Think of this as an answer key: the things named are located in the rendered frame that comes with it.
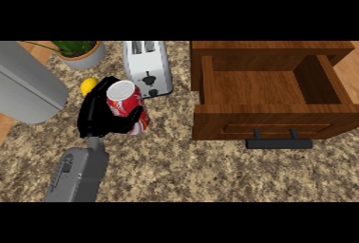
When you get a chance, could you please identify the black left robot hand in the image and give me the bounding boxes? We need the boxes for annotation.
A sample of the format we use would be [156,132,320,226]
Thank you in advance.
[75,76,146,140]

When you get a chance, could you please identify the red soda can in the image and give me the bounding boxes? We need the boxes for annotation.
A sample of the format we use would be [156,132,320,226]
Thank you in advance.
[105,80,152,136]

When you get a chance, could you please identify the wooden drawer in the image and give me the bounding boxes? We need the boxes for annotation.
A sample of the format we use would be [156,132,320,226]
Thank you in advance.
[190,54,359,141]

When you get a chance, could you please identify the yellow lemon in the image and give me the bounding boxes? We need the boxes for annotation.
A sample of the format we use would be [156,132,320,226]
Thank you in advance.
[80,77,100,97]

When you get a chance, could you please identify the large grey appliance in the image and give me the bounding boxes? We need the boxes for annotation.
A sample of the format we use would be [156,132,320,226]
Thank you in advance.
[0,41,69,125]

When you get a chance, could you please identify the silver toaster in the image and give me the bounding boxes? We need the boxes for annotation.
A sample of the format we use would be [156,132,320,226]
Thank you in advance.
[121,41,174,100]

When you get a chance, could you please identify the potted green plant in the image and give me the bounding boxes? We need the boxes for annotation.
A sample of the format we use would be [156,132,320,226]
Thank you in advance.
[19,41,108,71]

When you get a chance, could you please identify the wooden cabinet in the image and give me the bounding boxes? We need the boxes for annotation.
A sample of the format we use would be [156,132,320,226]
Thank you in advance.
[189,41,356,93]

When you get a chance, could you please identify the black drawer handle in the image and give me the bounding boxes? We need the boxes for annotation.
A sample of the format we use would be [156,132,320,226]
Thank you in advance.
[243,127,314,150]

